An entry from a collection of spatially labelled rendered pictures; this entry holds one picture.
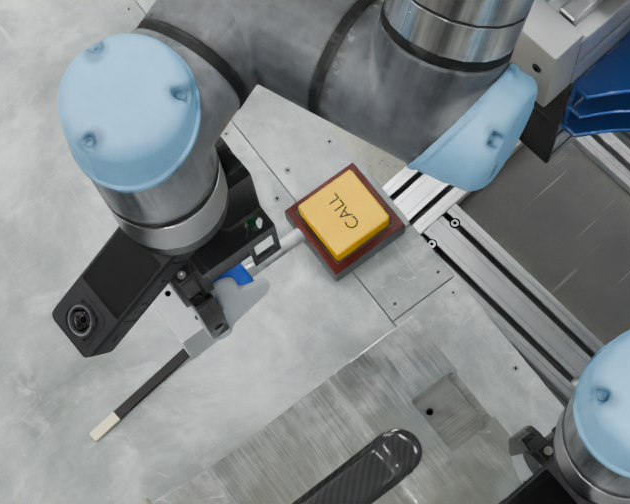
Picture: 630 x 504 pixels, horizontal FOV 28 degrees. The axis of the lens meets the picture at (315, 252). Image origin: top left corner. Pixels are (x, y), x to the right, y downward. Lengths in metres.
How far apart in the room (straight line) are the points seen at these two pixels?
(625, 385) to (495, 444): 0.40
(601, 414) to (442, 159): 0.16
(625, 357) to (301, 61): 0.24
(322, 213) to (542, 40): 0.26
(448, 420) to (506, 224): 0.78
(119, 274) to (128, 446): 0.32
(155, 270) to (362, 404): 0.27
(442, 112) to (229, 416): 0.52
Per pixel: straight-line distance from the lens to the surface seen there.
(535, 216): 1.81
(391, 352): 1.03
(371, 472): 1.02
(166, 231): 0.76
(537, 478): 0.81
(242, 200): 0.84
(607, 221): 1.82
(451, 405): 1.05
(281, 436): 1.03
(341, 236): 1.12
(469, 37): 0.65
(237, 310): 0.95
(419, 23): 0.65
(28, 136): 1.25
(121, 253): 0.84
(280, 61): 0.70
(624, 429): 0.63
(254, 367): 1.13
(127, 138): 0.66
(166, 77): 0.67
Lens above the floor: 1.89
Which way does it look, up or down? 71 degrees down
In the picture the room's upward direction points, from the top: 11 degrees counter-clockwise
